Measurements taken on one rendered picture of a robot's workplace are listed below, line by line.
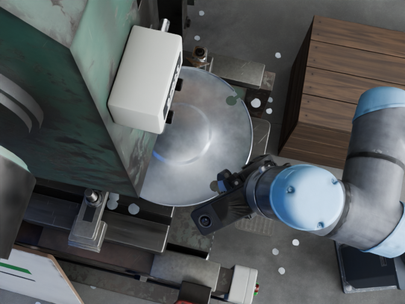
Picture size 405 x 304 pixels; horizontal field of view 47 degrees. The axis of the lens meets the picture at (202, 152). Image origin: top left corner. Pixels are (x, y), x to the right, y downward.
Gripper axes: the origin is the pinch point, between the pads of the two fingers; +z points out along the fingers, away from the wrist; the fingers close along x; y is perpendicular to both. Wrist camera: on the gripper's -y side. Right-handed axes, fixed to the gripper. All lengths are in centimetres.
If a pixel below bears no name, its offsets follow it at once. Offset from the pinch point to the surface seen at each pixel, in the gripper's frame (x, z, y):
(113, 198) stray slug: 9.0, 12.3, -17.6
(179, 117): 16.0, 6.2, 1.4
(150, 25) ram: 28.5, -21.7, -0.8
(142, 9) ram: 29.4, -28.0, -2.1
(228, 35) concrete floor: 34, 96, 53
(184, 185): 4.5, 2.9, -5.1
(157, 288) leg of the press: -28, 71, -22
